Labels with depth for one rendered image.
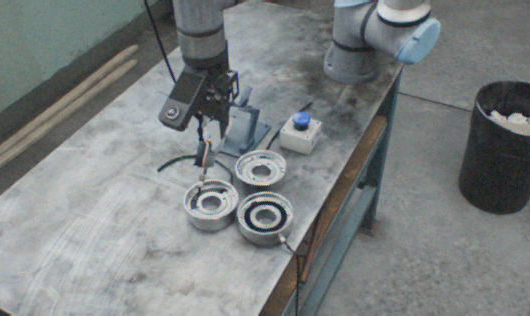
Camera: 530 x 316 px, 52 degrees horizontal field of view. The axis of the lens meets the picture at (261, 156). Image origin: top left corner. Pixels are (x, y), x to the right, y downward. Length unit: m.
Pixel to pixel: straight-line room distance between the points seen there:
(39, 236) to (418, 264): 1.36
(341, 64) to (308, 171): 0.36
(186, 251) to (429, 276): 1.19
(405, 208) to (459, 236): 0.23
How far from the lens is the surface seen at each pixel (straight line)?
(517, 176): 2.15
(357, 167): 1.54
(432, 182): 2.35
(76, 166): 1.24
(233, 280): 0.97
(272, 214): 1.04
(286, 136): 1.18
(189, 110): 0.88
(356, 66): 1.39
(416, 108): 2.73
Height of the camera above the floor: 1.59
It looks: 42 degrees down
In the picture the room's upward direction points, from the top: 1 degrees counter-clockwise
